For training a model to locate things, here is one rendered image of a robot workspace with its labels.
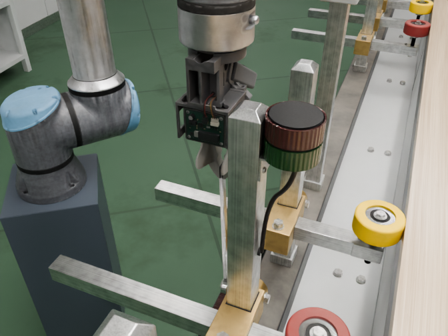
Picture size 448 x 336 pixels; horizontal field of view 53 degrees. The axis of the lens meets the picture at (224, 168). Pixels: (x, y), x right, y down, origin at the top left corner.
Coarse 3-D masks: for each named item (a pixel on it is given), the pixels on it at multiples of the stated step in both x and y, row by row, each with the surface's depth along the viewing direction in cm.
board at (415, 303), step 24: (432, 24) 147; (432, 48) 131; (432, 72) 117; (432, 96) 107; (432, 120) 98; (432, 144) 90; (432, 168) 84; (408, 192) 80; (432, 192) 78; (408, 216) 73; (432, 216) 73; (408, 240) 69; (432, 240) 69; (408, 264) 65; (432, 264) 65; (408, 288) 61; (432, 288) 61; (408, 312) 58; (432, 312) 58
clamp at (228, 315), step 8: (264, 288) 66; (264, 296) 66; (224, 304) 63; (256, 304) 63; (224, 312) 62; (232, 312) 62; (240, 312) 62; (248, 312) 62; (256, 312) 62; (216, 320) 61; (224, 320) 61; (232, 320) 61; (240, 320) 61; (248, 320) 61; (256, 320) 64; (216, 328) 60; (224, 328) 60; (232, 328) 60; (240, 328) 60; (248, 328) 60
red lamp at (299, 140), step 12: (264, 132) 45; (276, 132) 43; (288, 132) 42; (300, 132) 42; (312, 132) 42; (324, 132) 44; (276, 144) 43; (288, 144) 43; (300, 144) 42; (312, 144) 43
